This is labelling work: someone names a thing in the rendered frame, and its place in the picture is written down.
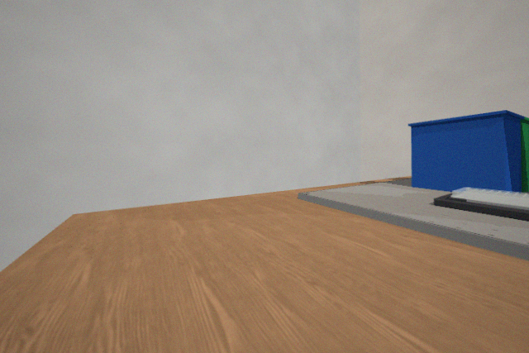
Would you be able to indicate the blue bin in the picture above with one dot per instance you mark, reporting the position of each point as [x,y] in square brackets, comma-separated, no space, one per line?
[477,151]

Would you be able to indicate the white grid plate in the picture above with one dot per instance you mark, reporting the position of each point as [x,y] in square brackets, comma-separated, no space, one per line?
[500,198]

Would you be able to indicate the green bin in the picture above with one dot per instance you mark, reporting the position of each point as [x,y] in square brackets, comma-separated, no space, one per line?
[525,154]

